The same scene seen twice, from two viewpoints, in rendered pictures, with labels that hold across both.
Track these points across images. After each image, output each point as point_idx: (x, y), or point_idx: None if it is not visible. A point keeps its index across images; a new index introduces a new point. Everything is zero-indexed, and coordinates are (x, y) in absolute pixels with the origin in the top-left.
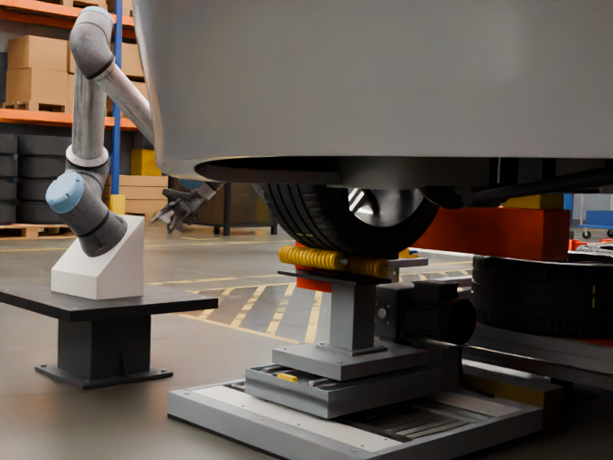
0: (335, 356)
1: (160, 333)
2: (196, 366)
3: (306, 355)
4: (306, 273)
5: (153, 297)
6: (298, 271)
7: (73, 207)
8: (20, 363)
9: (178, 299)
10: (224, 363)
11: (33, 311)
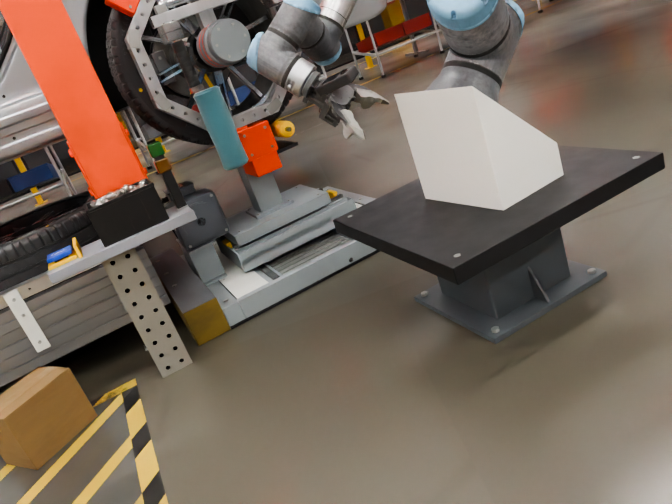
0: (292, 194)
1: None
2: (380, 339)
3: (310, 189)
4: (280, 143)
5: (411, 198)
6: (282, 145)
7: None
8: (652, 292)
9: (383, 199)
10: (339, 357)
11: None
